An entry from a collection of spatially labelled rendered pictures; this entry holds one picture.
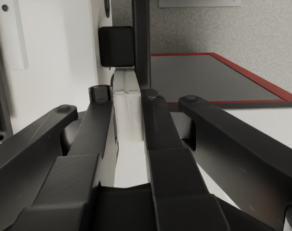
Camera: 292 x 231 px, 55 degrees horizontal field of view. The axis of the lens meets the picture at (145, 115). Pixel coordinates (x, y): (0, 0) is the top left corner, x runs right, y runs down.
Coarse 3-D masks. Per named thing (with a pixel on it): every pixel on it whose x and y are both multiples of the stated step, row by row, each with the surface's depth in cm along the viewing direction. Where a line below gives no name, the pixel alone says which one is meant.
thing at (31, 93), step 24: (24, 0) 25; (48, 0) 25; (0, 24) 26; (24, 24) 26; (48, 24) 26; (0, 48) 27; (48, 48) 27; (24, 72) 27; (48, 72) 27; (24, 96) 28; (48, 96) 28; (72, 96) 28; (24, 120) 29
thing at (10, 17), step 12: (0, 0) 24; (12, 0) 24; (0, 12) 24; (12, 12) 24; (12, 24) 25; (12, 36) 25; (12, 48) 25; (24, 48) 26; (12, 60) 26; (24, 60) 26
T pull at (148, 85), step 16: (144, 0) 18; (144, 16) 19; (112, 32) 19; (128, 32) 19; (144, 32) 19; (112, 48) 19; (128, 48) 19; (144, 48) 19; (112, 64) 20; (128, 64) 20; (144, 64) 20; (144, 80) 20
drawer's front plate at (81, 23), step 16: (64, 0) 17; (80, 0) 17; (96, 0) 19; (64, 16) 17; (80, 16) 17; (96, 16) 19; (80, 32) 17; (96, 32) 19; (80, 48) 18; (96, 48) 18; (80, 64) 18; (96, 64) 18; (80, 80) 18; (96, 80) 18; (80, 96) 19
